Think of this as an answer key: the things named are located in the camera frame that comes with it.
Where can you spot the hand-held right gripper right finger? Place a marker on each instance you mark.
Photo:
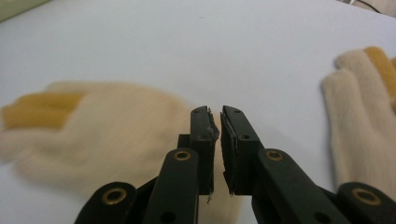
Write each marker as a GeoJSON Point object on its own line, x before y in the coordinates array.
{"type": "Point", "coordinates": [241, 161]}

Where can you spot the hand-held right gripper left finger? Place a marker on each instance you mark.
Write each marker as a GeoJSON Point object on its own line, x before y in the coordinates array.
{"type": "Point", "coordinates": [204, 155]}

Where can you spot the cream knit glove yellow cuff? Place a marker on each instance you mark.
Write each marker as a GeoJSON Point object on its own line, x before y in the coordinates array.
{"type": "Point", "coordinates": [118, 137]}
{"type": "Point", "coordinates": [358, 124]}

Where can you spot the pale green panel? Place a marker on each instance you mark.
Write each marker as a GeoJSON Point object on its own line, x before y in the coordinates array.
{"type": "Point", "coordinates": [15, 7]}

